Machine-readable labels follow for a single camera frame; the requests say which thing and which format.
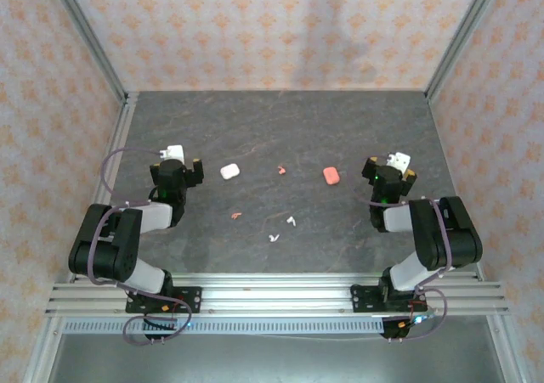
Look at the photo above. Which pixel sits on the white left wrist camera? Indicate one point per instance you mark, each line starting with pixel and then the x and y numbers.
pixel 175 153

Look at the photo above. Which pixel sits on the aluminium side rail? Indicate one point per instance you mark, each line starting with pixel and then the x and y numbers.
pixel 115 145

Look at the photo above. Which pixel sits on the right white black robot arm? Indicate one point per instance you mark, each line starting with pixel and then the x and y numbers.
pixel 463 238

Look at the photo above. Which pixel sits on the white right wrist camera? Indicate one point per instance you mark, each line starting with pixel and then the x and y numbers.
pixel 401 160

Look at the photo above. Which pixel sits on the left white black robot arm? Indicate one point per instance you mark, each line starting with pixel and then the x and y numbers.
pixel 127 238

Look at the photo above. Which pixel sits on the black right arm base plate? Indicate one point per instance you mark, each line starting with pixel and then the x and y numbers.
pixel 363 299

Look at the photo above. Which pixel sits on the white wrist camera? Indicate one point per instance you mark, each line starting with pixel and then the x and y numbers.
pixel 401 160
pixel 175 153

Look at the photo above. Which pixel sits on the grey metal shelf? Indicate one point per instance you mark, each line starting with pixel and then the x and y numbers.
pixel 276 359

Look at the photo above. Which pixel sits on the white earbud charging case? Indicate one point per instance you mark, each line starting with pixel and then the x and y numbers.
pixel 229 171

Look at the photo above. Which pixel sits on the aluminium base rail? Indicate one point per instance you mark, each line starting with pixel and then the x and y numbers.
pixel 276 294

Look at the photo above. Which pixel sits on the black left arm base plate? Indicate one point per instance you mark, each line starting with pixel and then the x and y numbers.
pixel 191 299

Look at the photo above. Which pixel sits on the salmon pink earbud charging case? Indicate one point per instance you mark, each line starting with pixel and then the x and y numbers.
pixel 330 176

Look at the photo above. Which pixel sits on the white earbud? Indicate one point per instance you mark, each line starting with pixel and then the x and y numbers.
pixel 273 238
pixel 290 220

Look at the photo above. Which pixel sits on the aluminium frame post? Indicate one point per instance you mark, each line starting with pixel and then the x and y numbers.
pixel 89 39
pixel 463 39

